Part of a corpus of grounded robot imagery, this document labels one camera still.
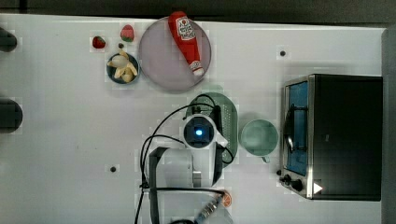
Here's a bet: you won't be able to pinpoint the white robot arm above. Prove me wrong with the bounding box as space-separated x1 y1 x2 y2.
148 112 229 224

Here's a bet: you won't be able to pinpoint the green mug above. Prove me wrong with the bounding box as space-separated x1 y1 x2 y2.
239 119 278 163

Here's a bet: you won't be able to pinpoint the pale purple plate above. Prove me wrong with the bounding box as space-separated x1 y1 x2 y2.
138 17 212 91

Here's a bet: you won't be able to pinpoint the peeled banana pieces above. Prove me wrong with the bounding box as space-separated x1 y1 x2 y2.
106 49 138 83

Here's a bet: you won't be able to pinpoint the red ketchup bottle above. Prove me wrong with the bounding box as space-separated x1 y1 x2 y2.
168 11 205 77

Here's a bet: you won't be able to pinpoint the orange slice toy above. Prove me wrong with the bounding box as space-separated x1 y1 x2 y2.
221 190 233 207

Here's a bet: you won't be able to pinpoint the dark blue bowl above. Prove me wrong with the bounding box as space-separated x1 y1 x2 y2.
106 52 141 85

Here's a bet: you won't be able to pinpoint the pink toy strawberry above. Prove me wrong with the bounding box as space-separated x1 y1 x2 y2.
120 24 134 42

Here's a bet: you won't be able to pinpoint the red toy strawberry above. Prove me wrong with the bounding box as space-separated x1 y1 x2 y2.
92 36 106 49

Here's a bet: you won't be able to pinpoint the stainless steel toaster oven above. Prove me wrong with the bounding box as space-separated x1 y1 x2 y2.
277 74 383 202

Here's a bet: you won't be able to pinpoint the black round object lower left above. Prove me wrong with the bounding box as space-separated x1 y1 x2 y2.
0 99 23 133

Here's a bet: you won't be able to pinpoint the black round object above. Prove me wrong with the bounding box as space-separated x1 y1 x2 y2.
0 99 23 133
0 28 18 52

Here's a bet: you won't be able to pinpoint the black round object upper left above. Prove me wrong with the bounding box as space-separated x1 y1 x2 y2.
0 28 18 52

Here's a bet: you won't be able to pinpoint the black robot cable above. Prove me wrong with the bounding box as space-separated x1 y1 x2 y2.
134 93 235 224

